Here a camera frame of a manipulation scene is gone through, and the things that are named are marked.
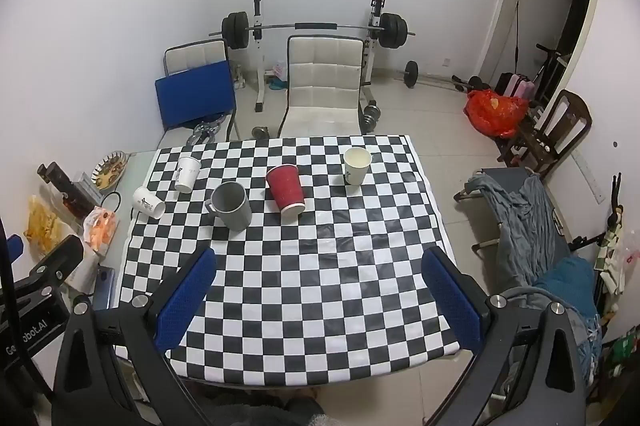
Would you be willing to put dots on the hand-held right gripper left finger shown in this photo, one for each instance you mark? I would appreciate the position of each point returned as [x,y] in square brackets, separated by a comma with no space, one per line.
[186,301]

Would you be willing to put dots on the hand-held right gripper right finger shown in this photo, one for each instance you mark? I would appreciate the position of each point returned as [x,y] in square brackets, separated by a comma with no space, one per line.
[452,301]

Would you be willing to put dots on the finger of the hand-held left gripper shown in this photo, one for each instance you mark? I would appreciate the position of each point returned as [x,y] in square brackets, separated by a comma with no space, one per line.
[55,263]

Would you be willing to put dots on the white printed cup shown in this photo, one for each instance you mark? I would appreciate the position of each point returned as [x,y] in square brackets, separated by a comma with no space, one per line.
[147,203]
[187,175]

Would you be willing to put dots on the red paper cup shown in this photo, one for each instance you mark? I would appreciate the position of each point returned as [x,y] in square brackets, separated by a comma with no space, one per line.
[285,188]

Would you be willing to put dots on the white paper cup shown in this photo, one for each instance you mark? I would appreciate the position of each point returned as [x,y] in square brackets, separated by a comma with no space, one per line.
[356,171]

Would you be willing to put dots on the yellow snack bag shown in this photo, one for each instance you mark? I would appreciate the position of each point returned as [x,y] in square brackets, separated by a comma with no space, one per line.
[42,226]

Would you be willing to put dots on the orange snack packet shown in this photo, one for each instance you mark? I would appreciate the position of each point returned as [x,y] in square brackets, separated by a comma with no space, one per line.
[100,228]

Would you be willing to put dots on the dark sauce bottle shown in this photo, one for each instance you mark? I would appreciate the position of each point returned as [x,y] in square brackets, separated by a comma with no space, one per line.
[67,193]

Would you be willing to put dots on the grey cloth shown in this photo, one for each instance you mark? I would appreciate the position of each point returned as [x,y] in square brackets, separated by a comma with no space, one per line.
[520,226]

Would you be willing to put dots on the grey mug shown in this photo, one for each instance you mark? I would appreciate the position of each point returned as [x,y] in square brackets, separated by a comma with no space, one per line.
[232,206]

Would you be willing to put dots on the patterned plate with food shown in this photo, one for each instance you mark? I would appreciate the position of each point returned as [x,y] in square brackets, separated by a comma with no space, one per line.
[110,170]

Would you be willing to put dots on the black white checkered tablecloth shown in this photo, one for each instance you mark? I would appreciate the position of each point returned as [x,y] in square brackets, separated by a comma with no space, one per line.
[300,281]

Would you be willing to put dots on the teal cloth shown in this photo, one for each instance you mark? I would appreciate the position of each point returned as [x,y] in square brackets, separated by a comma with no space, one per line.
[570,286]

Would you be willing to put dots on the folding bed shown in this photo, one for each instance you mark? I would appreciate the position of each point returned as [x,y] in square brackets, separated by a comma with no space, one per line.
[557,226]

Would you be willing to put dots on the white plastic bag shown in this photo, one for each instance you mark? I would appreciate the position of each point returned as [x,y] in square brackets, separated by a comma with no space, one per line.
[622,256]

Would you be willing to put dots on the metal dumbbell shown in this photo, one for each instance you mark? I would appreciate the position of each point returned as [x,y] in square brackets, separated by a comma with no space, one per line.
[260,132]
[371,117]

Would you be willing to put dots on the black tripod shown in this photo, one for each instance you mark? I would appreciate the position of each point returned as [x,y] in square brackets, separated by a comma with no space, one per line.
[614,201]

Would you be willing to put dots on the red plastic bag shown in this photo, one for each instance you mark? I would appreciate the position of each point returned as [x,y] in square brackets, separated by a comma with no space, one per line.
[492,113]

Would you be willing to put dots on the blue cushion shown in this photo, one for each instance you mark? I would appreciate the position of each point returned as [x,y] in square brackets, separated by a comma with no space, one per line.
[195,93]

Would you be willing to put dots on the dark wooden chair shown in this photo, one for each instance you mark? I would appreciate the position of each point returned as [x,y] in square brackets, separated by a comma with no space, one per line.
[565,121]

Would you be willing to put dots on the pink suitcase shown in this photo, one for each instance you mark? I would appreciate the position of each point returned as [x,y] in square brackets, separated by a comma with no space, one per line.
[515,85]

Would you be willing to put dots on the small barbell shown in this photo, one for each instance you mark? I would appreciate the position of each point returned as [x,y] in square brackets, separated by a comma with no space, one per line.
[411,73]

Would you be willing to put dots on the white barbell rack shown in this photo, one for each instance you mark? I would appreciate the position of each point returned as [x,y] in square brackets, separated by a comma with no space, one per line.
[259,71]

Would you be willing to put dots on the white padded chair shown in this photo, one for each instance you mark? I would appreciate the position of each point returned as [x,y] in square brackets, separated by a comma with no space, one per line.
[322,81]

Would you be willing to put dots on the barbell with black plates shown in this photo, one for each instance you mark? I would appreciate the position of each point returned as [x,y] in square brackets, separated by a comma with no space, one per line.
[235,31]

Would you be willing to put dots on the white chair with metal frame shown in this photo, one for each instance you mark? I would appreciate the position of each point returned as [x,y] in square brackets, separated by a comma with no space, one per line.
[195,53]

